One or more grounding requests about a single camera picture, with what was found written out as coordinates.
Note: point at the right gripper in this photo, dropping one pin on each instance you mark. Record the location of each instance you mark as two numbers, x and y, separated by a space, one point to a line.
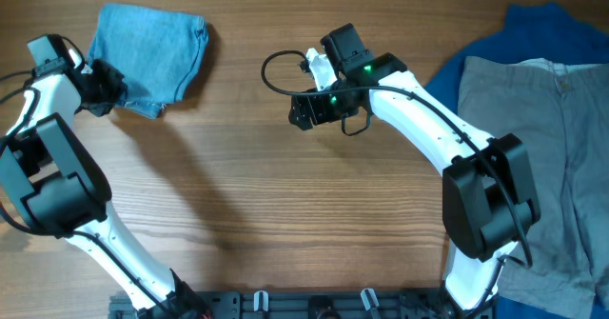
320 112

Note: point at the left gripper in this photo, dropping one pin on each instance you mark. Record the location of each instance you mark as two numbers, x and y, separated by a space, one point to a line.
115 81

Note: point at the light blue denim jeans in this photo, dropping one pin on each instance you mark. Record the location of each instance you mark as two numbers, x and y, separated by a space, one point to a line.
159 53

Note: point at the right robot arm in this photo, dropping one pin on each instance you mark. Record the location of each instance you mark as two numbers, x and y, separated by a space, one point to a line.
489 200

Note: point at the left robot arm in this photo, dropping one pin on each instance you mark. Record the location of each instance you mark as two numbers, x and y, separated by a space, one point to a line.
60 191

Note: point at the dark blue t-shirt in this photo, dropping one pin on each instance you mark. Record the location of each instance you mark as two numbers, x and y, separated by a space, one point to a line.
547 31

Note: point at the grey shorts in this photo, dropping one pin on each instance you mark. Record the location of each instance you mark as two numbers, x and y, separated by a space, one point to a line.
560 113

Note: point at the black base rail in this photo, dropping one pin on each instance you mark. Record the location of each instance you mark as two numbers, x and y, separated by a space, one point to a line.
368 303

